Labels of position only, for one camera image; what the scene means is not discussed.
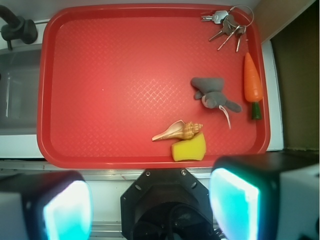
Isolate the orange toy carrot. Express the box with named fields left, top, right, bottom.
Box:
left=243, top=52, right=263, bottom=120

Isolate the bunch of silver keys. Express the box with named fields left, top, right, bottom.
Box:
left=200, top=4, right=255, bottom=53

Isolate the steel sink basin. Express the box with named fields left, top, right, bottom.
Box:
left=0, top=49, right=41, bottom=135

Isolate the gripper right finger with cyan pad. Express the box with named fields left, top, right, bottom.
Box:
left=209, top=151, right=320, bottom=240

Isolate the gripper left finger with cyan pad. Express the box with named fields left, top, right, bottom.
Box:
left=0, top=170, right=93, bottom=240

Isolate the yellow cheese wedge toy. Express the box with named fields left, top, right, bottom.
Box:
left=171, top=132, right=207, bottom=162

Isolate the gray plush animal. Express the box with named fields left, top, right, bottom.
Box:
left=190, top=77, right=242, bottom=129

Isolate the tan spiral seashell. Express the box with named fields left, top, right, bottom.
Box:
left=151, top=119, right=203, bottom=142

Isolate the red plastic tray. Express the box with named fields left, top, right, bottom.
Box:
left=36, top=4, right=271, bottom=169

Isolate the black faucet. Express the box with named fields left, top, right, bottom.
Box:
left=0, top=5, right=38, bottom=51

